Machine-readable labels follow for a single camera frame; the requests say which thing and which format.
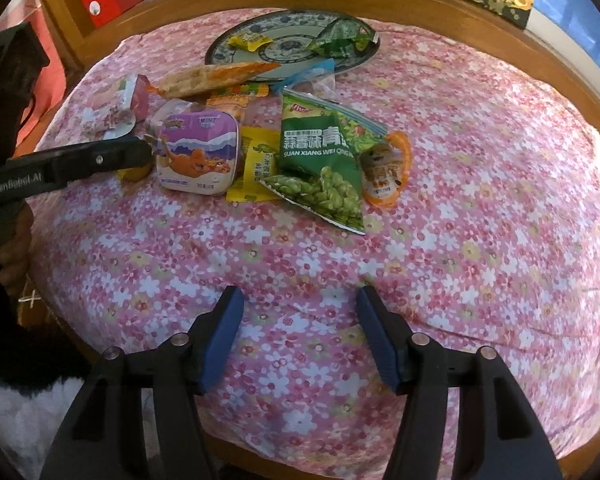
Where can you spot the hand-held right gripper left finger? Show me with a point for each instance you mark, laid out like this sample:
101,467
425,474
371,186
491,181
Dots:
222,340

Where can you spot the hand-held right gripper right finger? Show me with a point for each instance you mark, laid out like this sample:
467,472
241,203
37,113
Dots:
380,340

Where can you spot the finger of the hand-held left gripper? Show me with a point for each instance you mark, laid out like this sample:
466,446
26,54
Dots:
100,160

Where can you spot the small yellow snack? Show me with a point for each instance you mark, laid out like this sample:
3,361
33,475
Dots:
135,174

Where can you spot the pink jelly pouch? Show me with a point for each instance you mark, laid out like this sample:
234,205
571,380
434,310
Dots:
112,105

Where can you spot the purple mint tin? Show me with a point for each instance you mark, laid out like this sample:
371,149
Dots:
197,152

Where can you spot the long orange cracker packet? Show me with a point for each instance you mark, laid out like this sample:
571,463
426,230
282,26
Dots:
215,77

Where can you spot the colourful gummy packet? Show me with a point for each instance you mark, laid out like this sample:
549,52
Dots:
237,94

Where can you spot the yellow snack packet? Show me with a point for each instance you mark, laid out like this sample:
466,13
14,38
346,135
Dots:
257,165

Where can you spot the orange jelly cup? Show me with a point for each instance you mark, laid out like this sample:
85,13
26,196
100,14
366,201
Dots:
387,170

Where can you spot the large green pea packet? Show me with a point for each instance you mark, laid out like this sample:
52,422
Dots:
320,160

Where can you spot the blue patterned plate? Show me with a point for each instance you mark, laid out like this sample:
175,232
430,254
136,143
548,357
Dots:
285,40

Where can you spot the blue zip bag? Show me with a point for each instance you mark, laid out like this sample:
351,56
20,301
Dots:
312,72

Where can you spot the person's left hand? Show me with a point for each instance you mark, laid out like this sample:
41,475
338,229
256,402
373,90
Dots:
15,255

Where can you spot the pink curtain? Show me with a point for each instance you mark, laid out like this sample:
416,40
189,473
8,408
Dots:
40,60

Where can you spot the small yellow wrapped candy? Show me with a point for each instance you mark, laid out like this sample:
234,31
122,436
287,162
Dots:
250,40

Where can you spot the small green snack packet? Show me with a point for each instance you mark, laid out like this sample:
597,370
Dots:
342,37

